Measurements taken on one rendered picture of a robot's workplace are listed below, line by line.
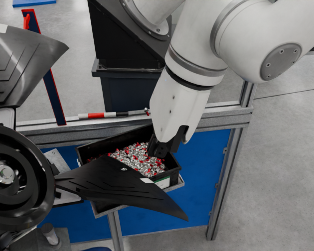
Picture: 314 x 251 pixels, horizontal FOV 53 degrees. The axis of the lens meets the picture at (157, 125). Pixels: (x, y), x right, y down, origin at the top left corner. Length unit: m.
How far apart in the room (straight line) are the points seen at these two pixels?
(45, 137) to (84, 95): 1.46
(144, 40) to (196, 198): 0.70
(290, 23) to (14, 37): 0.45
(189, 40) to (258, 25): 0.09
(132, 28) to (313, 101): 1.85
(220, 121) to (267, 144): 1.15
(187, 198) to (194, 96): 0.92
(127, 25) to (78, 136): 0.34
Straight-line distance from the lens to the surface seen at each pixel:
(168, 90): 0.44
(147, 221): 1.40
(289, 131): 2.22
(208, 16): 0.36
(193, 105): 0.42
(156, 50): 0.90
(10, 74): 0.51
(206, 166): 1.14
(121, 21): 0.86
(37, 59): 0.55
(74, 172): 0.56
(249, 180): 1.88
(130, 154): 0.83
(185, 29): 0.39
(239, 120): 0.98
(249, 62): 0.33
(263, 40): 0.32
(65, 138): 0.94
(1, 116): 0.45
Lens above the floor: 1.48
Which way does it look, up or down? 45 degrees down
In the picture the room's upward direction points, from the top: straight up
